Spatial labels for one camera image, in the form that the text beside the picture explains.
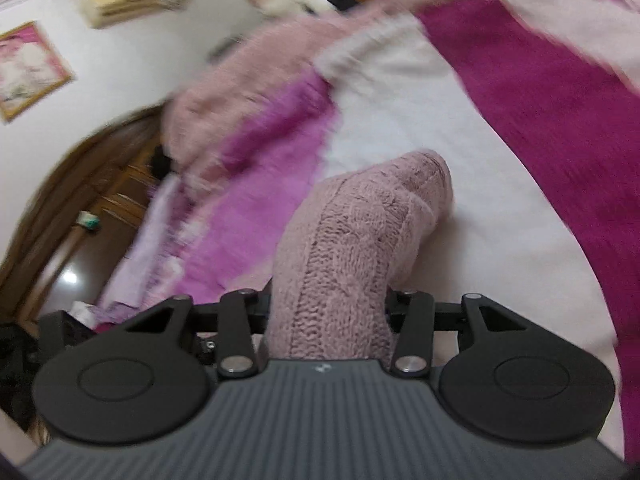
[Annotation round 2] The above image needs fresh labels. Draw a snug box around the pink knit sweater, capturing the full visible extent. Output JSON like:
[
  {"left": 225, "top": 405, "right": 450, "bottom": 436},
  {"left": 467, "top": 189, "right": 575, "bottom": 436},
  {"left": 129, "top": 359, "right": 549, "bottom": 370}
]
[{"left": 264, "top": 151, "right": 454, "bottom": 362}]

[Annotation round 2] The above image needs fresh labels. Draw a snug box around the wall air conditioner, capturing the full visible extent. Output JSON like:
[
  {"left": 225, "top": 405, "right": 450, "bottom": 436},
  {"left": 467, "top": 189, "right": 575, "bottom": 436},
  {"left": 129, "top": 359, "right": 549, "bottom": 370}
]
[{"left": 79, "top": 0, "right": 191, "bottom": 29}]

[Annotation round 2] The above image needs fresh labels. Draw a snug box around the wooden headboard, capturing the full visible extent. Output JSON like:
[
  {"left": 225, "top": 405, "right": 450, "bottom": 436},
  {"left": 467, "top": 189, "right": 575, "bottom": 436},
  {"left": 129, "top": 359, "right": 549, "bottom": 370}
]
[{"left": 1, "top": 105, "right": 166, "bottom": 332}]

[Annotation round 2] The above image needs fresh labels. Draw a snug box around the magenta floral bedspread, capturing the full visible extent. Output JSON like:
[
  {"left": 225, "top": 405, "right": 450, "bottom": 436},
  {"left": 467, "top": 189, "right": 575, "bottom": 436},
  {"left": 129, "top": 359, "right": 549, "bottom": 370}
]
[{"left": 99, "top": 0, "right": 639, "bottom": 460}]

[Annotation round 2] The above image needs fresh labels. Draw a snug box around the framed pink picture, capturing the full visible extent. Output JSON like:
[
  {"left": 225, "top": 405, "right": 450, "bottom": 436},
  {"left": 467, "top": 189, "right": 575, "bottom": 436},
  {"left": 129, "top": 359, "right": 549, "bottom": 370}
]
[{"left": 1, "top": 21, "right": 75, "bottom": 122}]

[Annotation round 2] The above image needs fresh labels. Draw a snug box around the pink rumpled quilt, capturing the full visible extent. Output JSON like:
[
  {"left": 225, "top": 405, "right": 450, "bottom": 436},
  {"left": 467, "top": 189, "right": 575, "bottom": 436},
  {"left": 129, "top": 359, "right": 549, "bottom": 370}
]
[{"left": 162, "top": 0, "right": 438, "bottom": 170}]

